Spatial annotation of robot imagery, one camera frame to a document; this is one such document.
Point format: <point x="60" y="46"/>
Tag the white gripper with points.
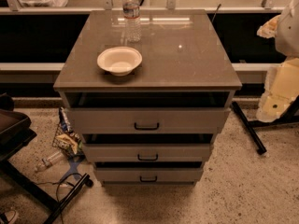
<point x="288" y="34"/>

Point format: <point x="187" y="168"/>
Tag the grey drawer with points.
<point x="151" y="175"/>
<point x="147" y="120"/>
<point x="119" y="153"/>

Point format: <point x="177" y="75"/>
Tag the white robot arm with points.
<point x="287" y="33"/>

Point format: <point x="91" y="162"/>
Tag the grey drawer cabinet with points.
<point x="183" y="65"/>

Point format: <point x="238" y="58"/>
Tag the clear plastic water bottle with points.
<point x="131" y="14"/>

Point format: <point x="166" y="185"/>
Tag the white paper bowl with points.
<point x="119" y="61"/>

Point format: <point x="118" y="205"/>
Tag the empty plastic bottle on floor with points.
<point x="46" y="163"/>

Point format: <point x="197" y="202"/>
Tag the white sneaker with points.
<point x="9" y="217"/>

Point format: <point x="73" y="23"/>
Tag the black stand frame right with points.
<point x="291" y="116"/>

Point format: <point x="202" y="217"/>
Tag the wire basket with snack bags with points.
<point x="66" y="138"/>

